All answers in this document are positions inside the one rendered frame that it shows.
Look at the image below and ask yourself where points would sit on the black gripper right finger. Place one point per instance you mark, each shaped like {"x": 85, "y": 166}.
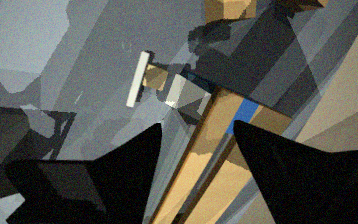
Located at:
{"x": 300, "y": 184}

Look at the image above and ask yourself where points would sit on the brown cube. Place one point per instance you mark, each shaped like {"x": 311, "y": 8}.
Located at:
{"x": 154, "y": 76}

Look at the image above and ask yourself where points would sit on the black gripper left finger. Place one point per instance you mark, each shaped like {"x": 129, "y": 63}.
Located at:
{"x": 118, "y": 184}

